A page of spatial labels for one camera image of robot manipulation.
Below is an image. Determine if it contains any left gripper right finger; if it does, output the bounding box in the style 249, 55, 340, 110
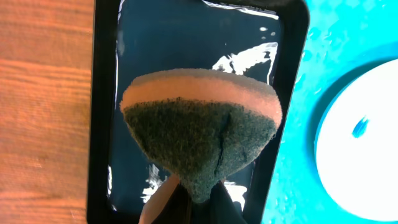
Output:
194, 181, 247, 224

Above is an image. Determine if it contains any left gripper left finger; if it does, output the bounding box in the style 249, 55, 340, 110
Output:
152, 184, 192, 224

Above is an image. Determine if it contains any light blue plate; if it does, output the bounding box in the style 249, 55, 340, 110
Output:
314, 60, 397, 222

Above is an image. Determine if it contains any black water tray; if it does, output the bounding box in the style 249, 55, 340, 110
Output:
86, 0, 310, 223

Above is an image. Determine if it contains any turquoise plastic tray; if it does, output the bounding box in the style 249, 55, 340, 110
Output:
262, 0, 397, 224

